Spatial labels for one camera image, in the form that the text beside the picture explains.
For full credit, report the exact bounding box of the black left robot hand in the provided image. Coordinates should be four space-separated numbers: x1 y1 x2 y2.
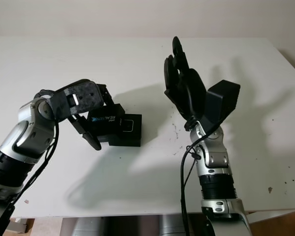
68 83 115 151

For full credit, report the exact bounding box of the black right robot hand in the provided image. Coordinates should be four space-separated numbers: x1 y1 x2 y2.
163 36 209 122

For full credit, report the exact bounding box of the black RealSense box lid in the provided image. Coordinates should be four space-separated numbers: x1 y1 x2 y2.
88 103 125 144

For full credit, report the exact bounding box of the small silver square camera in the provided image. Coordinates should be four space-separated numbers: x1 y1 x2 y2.
122 119 135 132

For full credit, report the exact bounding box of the black open box base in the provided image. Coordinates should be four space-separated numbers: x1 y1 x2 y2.
107 114 142 148

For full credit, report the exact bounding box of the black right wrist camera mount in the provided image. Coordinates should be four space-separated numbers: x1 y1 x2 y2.
201 80 241 129

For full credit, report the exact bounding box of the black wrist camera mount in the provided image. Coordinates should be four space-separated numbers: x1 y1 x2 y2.
50 82 105 123
201 80 241 129

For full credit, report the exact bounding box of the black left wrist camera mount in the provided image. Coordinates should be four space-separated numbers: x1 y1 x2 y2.
50 82 105 123

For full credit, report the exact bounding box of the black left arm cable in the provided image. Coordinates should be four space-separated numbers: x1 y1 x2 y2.
0 88 62 236

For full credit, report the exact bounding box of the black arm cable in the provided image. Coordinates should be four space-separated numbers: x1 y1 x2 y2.
180 129 219 236
0 88 62 236

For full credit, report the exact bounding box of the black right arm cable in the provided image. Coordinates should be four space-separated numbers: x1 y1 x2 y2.
180 129 219 236

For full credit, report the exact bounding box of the white table frame bar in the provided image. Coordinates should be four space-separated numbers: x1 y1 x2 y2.
245 208 295 224

